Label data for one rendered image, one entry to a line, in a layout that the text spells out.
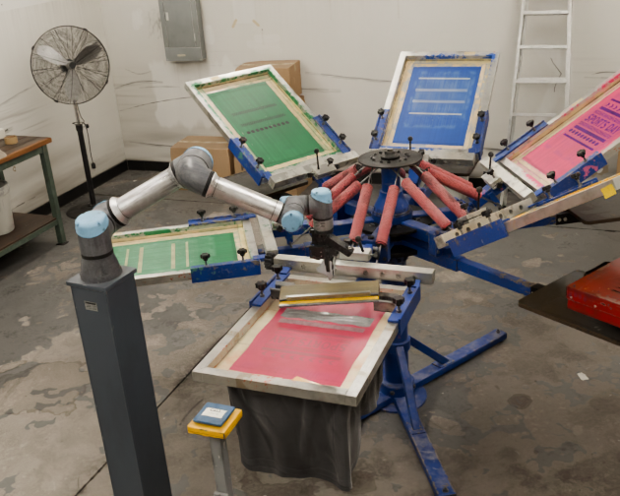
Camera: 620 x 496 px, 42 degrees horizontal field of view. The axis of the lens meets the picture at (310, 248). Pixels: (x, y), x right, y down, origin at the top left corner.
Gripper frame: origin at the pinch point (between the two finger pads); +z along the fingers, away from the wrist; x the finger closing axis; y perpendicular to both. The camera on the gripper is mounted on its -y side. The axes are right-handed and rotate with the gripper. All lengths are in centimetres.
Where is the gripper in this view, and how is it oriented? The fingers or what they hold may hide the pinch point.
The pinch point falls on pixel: (332, 277)
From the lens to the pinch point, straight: 307.1
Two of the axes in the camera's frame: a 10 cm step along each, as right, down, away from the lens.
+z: 0.7, 9.2, 3.9
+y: -9.3, -0.8, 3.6
